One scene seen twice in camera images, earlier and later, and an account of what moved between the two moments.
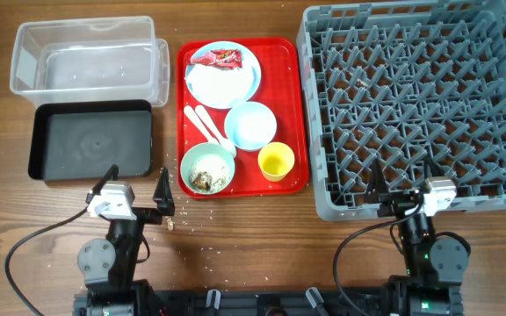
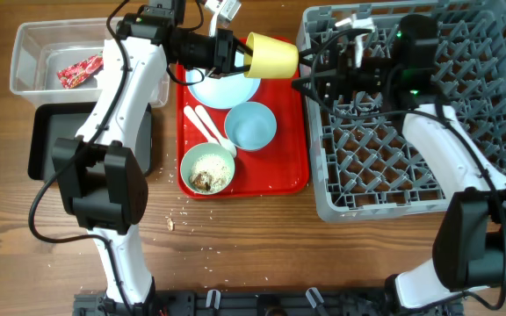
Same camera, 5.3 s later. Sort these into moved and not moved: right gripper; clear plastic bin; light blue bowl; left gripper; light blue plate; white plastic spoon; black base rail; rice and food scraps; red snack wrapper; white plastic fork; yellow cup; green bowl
Moved: yellow cup; right gripper; left gripper; red snack wrapper
Not moved: light blue plate; white plastic fork; clear plastic bin; green bowl; light blue bowl; rice and food scraps; white plastic spoon; black base rail
